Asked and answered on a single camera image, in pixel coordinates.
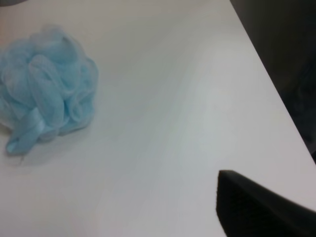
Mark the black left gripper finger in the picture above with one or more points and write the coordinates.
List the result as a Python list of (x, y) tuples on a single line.
[(247, 209)]

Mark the light blue mesh bath sponge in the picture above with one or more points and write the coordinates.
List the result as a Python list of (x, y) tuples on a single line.
[(47, 88)]

